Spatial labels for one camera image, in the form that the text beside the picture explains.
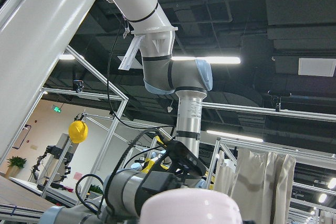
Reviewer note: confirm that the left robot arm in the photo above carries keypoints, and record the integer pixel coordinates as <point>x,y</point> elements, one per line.
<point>126,191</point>

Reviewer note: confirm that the beige curtain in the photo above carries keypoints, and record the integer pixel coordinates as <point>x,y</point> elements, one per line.
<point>260,184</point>

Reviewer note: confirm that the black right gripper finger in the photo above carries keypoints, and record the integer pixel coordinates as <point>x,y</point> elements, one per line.
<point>248,222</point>

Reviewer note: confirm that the potted green plant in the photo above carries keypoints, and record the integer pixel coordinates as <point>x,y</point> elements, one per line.
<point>15,165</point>

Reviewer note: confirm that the pink cup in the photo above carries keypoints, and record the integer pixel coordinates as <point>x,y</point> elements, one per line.
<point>190,205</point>

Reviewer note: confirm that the yellow hard hat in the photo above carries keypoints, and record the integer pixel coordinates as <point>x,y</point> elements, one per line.
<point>78,131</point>

